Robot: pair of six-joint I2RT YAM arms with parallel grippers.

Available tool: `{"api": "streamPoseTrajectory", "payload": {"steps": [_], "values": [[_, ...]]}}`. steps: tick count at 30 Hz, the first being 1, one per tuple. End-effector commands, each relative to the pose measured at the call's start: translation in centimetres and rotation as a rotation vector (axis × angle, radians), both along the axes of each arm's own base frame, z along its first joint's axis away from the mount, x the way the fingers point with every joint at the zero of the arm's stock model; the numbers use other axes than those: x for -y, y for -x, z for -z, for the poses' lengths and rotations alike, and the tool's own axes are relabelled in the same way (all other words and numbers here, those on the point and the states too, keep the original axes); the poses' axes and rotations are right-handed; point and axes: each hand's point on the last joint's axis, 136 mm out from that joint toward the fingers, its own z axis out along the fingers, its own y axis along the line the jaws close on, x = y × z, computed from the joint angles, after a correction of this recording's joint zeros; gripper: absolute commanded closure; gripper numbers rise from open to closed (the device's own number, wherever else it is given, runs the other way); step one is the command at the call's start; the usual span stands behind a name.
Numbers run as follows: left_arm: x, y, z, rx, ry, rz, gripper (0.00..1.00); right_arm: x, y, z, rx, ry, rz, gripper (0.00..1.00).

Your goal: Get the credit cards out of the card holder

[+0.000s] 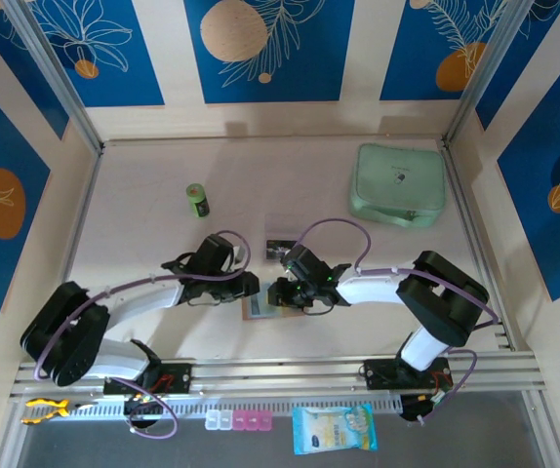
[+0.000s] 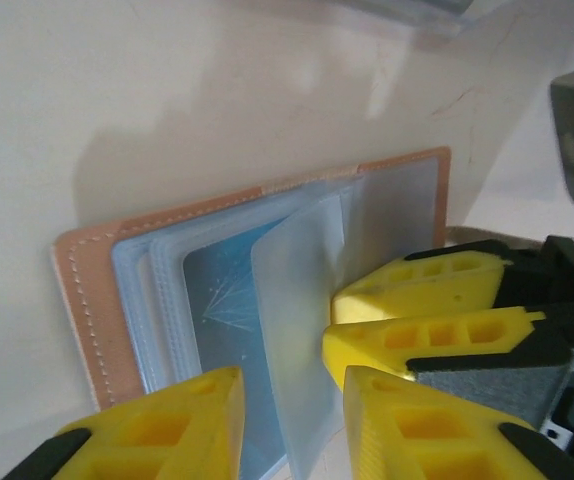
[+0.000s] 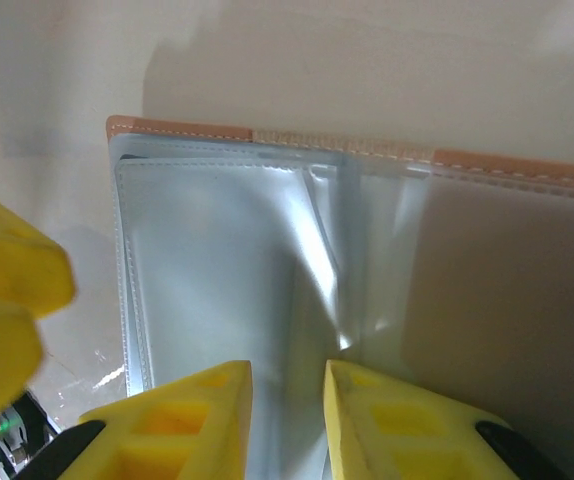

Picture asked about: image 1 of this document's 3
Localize green cylindrical battery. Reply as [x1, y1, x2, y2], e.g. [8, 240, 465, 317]
[184, 182, 212, 220]

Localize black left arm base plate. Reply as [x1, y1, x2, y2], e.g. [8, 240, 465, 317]
[102, 361, 194, 396]

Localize black base electronics module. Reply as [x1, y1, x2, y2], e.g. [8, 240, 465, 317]
[122, 392, 167, 431]
[399, 389, 457, 426]

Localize blue wet wipes packet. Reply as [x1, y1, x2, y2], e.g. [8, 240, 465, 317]
[292, 402, 379, 457]

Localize aluminium table side rail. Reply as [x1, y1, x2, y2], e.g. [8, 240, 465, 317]
[38, 145, 103, 363]
[439, 140, 518, 352]

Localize aluminium frame post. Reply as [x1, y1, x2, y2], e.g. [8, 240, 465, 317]
[441, 0, 531, 150]
[1, 0, 104, 155]

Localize white slotted cable duct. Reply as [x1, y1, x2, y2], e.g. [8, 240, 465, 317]
[72, 394, 404, 421]

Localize mint green zip pouch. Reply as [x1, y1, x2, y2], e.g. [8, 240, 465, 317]
[347, 142, 447, 229]

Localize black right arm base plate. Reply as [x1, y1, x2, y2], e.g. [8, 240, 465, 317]
[363, 358, 453, 391]

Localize yellow handled pliers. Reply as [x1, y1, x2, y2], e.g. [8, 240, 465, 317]
[20, 397, 100, 426]

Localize tan leather card holder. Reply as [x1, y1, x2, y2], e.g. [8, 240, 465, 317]
[241, 291, 306, 322]

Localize dark printed card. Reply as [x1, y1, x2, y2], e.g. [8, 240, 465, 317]
[263, 237, 297, 263]

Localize white and pink pill organizer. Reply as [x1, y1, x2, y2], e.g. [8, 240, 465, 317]
[204, 409, 275, 433]

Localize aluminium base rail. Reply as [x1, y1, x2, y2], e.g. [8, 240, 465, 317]
[9, 349, 547, 399]

